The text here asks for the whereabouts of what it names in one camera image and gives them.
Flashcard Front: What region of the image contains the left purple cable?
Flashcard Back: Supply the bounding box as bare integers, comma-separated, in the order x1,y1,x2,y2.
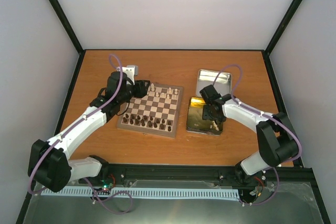
27,54,124,195

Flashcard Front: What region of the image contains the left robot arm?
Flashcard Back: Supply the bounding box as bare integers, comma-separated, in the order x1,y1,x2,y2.
28,71,150,192

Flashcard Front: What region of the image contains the gold tin box base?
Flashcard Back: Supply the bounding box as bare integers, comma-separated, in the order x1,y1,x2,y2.
186,97,223,135

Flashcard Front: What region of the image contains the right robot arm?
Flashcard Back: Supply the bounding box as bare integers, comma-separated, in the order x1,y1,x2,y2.
200,84,302,184

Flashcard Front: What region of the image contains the silver tin lid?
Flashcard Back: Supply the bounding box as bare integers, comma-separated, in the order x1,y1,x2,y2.
195,69,233,102

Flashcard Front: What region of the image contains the purple cable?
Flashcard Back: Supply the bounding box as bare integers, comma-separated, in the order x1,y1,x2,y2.
212,64,302,206
27,54,124,195

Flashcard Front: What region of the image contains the black frame post left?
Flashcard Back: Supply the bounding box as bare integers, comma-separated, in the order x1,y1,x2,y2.
33,0,85,56

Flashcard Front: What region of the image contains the wooden chess board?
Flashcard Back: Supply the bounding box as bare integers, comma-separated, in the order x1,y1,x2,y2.
117,83,184,138

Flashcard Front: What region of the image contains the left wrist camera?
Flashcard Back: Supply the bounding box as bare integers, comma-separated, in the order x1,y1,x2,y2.
116,65,139,83

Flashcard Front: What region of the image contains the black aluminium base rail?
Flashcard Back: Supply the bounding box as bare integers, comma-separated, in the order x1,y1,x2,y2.
65,163,316,190

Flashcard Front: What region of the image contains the green lit circuit board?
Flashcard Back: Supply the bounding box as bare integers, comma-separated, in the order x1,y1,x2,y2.
101,175,116,190

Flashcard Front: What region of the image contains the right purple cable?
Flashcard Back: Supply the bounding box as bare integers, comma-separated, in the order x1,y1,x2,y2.
212,64,302,206

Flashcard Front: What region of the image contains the light blue cable duct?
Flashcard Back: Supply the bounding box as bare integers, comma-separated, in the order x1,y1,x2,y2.
41,186,239,201

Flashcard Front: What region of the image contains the black frame post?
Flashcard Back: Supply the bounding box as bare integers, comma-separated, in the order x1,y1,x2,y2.
265,0,320,56
33,0,85,56

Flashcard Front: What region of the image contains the black frame post right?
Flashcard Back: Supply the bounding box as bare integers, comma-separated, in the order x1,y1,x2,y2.
265,0,320,56

